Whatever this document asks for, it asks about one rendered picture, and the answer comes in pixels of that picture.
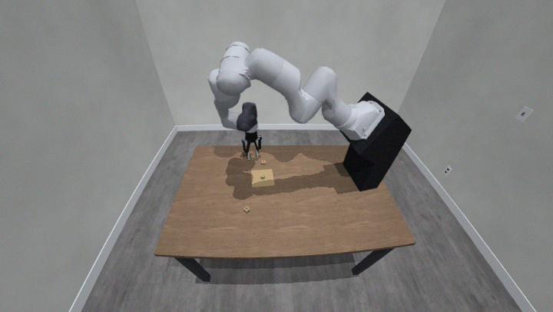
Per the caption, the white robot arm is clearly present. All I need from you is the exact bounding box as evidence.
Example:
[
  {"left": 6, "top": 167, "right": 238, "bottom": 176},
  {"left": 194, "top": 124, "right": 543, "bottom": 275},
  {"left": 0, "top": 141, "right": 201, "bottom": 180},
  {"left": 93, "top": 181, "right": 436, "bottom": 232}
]
[{"left": 208, "top": 41, "right": 385, "bottom": 140}]

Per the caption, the tan flat mat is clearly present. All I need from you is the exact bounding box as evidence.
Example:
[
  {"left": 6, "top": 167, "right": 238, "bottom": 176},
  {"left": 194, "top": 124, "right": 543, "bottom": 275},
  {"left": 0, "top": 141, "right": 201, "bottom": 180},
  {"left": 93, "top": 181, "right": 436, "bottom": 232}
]
[{"left": 251, "top": 169, "right": 275, "bottom": 188}]

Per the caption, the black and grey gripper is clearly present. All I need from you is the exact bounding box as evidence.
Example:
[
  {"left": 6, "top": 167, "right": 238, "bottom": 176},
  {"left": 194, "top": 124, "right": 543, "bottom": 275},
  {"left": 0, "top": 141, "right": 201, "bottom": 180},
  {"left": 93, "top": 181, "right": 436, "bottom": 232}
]
[{"left": 241, "top": 131, "right": 262, "bottom": 160}]

